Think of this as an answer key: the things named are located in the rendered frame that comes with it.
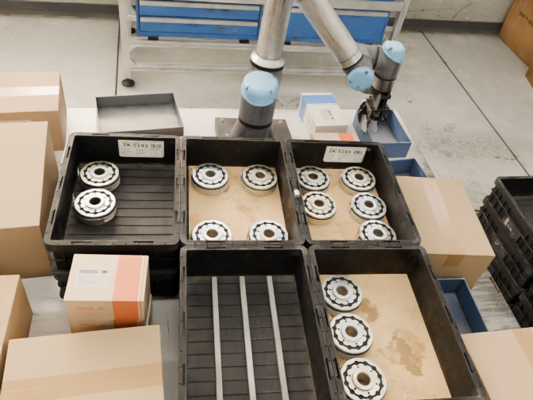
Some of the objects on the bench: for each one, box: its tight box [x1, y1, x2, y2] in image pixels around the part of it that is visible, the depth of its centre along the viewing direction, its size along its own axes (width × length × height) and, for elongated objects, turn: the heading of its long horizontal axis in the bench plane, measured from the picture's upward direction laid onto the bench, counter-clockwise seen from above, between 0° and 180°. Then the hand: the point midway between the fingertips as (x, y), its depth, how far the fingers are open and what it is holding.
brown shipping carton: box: [396, 175, 496, 290], centre depth 153 cm, size 30×22×16 cm
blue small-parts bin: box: [438, 278, 489, 334], centre depth 138 cm, size 20×15×7 cm
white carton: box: [298, 93, 348, 140], centre depth 192 cm, size 20×12×9 cm, turn 5°
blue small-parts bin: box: [352, 110, 412, 158], centre depth 192 cm, size 20×15×7 cm
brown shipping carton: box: [0, 71, 67, 151], centre depth 166 cm, size 30×22×16 cm
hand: (364, 129), depth 189 cm, fingers closed
